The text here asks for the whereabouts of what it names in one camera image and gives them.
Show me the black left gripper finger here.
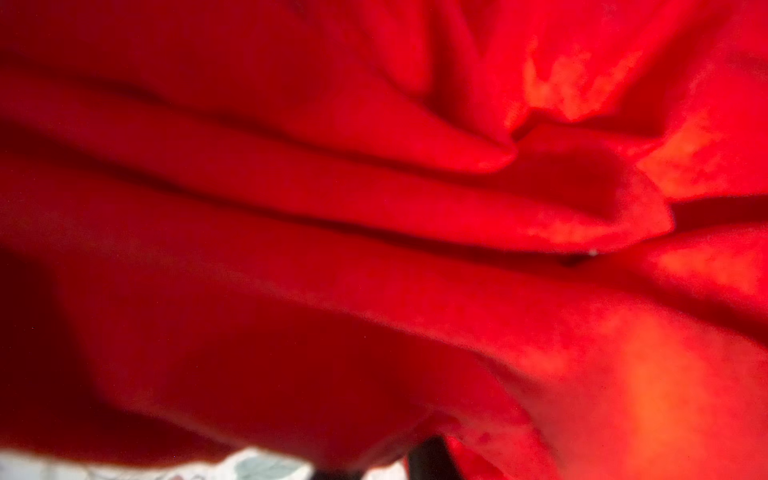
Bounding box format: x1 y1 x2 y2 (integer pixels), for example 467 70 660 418
406 437 463 480

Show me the red t-shirt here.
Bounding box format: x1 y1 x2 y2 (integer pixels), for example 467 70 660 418
1 1 767 479

